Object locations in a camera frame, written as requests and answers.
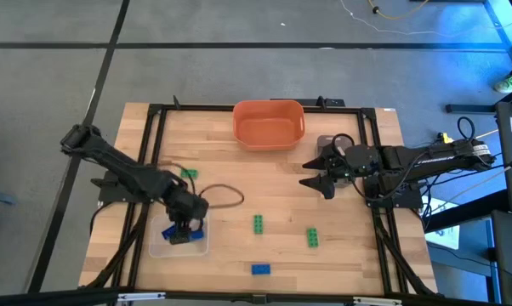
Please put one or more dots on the green studded toy brick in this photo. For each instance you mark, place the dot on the green studded toy brick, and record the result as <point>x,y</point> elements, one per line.
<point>312,237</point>
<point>191,173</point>
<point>258,224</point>

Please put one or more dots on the yellow power plug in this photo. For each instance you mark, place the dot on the yellow power plug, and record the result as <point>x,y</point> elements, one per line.
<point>443,137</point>

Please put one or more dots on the clear plastic bin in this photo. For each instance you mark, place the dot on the clear plastic bin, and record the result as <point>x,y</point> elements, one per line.
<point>162,248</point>

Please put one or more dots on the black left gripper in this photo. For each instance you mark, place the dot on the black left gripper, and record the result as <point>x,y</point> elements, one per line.
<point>186,206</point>

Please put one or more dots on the grey-brown plastic tray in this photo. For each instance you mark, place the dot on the grey-brown plastic tray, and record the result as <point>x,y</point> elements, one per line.
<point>322,144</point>

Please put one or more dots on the plain black cabinet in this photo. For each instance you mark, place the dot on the plain black cabinet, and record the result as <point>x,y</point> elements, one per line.
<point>511,255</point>

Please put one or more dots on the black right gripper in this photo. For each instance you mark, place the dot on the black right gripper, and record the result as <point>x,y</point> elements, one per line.
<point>358,161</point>

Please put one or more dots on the orange plastic bin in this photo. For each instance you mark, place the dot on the orange plastic bin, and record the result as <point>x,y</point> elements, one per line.
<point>269,132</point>

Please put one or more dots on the black aluminium crossbar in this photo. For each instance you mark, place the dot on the black aluminium crossbar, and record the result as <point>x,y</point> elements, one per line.
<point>47,297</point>

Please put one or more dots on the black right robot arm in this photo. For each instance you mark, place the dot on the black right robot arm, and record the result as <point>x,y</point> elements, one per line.
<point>430,159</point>

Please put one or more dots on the black floor beam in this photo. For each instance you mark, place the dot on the black floor beam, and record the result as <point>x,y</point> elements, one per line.
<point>468,108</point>

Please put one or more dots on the black aluminium table frame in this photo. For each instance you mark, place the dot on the black aluminium table frame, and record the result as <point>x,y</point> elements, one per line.
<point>196,108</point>

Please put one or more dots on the silver metal bracket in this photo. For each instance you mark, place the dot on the silver metal bracket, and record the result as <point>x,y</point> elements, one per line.
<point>141,296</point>
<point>377,301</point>

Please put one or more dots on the person's shoe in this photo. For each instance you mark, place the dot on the person's shoe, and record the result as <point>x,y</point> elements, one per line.
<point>511,83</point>

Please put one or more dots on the printed paper sheet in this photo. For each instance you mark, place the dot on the printed paper sheet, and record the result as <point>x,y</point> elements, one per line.
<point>445,236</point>

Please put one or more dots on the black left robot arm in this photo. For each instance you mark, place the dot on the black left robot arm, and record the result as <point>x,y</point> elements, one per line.
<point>111,159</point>

